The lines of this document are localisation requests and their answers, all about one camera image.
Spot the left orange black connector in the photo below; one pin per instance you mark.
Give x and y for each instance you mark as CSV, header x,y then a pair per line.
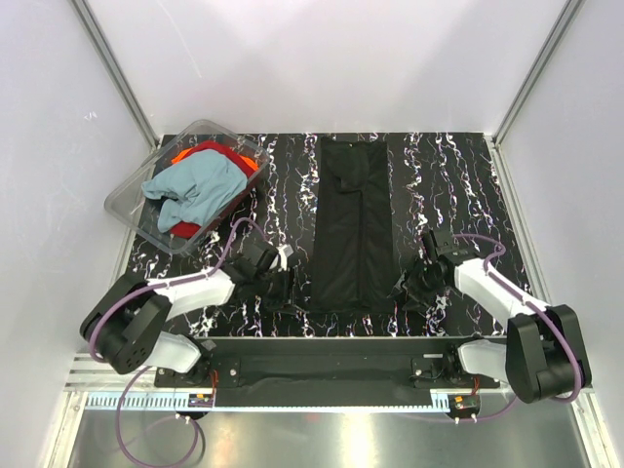
x,y
201,400

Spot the aluminium frame post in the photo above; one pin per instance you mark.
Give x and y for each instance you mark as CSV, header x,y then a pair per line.
x,y
89,21
556,35

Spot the right orange black connector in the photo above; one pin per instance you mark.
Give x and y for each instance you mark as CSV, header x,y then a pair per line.
x,y
469,403

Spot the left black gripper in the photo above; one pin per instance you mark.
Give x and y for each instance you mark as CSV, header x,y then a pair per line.
x,y
291,295

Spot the orange t shirt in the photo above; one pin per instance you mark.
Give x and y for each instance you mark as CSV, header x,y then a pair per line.
x,y
248,162

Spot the black t shirt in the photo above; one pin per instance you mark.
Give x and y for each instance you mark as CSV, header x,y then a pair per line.
x,y
353,267

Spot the right aluminium frame post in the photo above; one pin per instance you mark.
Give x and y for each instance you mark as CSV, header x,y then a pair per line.
x,y
556,35

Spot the red t shirt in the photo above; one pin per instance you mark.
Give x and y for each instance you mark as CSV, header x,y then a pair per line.
x,y
184,229

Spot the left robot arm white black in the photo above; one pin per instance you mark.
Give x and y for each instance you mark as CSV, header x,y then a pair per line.
x,y
126,328

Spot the orange black connector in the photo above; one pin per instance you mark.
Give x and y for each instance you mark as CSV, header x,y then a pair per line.
x,y
469,403
201,400

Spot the clear plastic bin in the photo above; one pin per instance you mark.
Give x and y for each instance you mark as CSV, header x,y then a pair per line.
x,y
128,204

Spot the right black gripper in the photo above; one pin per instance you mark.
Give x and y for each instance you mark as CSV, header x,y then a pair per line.
x,y
419,298

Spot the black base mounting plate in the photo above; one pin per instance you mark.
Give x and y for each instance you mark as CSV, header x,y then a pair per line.
x,y
368,369

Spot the left aluminium frame post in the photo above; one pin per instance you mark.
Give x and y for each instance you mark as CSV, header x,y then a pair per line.
x,y
89,21

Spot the white slotted cable duct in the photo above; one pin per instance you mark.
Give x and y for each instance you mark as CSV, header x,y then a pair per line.
x,y
225,402

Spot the light blue t shirt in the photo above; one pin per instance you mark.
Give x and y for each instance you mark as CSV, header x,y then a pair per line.
x,y
194,189

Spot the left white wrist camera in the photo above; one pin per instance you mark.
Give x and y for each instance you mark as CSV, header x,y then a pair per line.
x,y
281,261

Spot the black marbled table mat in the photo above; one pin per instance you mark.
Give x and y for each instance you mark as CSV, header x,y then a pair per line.
x,y
437,180

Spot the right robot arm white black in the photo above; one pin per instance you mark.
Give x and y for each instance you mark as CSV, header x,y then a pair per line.
x,y
543,356

